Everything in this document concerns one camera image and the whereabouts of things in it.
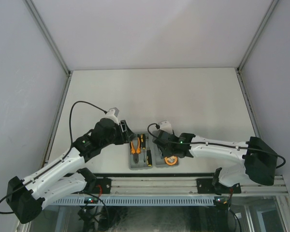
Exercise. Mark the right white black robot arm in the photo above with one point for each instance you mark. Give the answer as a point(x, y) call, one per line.
point(253, 159)

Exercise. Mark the right aluminium frame post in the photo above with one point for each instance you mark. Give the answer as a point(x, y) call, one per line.
point(258, 33)

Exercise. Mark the orange tape measure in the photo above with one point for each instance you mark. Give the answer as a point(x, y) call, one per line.
point(171, 160)

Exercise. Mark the black yellow screwdriver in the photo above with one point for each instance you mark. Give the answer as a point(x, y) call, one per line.
point(148, 154)
point(143, 141)

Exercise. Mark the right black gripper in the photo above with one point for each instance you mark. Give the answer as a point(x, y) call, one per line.
point(165, 153)

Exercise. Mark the blue slotted cable duct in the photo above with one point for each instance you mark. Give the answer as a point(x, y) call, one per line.
point(137, 201)

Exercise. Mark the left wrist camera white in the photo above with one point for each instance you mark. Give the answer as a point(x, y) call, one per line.
point(112, 114)

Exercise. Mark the aluminium frame post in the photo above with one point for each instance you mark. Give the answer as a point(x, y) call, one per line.
point(258, 33)
point(46, 34)

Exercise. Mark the left aluminium frame post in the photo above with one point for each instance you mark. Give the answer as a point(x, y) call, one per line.
point(46, 34)

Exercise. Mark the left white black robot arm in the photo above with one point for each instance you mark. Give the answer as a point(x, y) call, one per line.
point(29, 196)

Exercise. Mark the grey plastic tool case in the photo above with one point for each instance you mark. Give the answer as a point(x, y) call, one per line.
point(157, 160)

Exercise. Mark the orange black pliers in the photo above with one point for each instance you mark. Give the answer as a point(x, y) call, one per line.
point(136, 151)

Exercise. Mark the aluminium front rail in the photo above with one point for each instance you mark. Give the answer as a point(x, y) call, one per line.
point(183, 185)

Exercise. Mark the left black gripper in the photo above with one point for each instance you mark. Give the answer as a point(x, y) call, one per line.
point(126, 136)

